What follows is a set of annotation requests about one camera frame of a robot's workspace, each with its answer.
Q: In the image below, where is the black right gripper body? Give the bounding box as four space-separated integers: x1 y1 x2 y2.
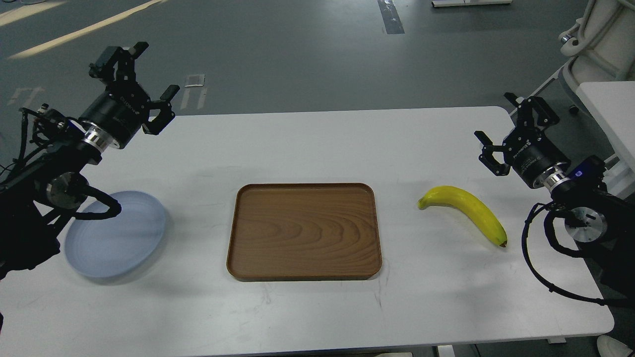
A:
505 130 571 189

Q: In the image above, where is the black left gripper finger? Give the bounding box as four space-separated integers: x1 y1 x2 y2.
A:
143 84 181 135
89 42 149 97

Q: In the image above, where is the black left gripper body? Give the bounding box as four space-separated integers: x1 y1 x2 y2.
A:
79 91 150 149

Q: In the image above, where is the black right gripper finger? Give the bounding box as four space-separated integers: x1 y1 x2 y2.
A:
504 92 560 142
474 130 510 177

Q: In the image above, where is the light blue plate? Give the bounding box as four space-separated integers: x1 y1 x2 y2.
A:
63 190 167 279

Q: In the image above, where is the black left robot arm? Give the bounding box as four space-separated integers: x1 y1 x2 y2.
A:
0 42 179 278

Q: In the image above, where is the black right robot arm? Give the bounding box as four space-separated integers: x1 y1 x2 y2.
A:
474 92 634 308

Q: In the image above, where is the yellow banana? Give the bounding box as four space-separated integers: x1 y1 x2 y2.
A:
417 185 508 247

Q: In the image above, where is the white side table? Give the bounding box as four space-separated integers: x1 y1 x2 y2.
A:
576 81 635 199

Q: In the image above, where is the white machine base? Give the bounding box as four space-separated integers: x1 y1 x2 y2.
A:
531 0 635 116

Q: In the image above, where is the brown wooden tray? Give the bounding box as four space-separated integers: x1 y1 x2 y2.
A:
226 182 382 282

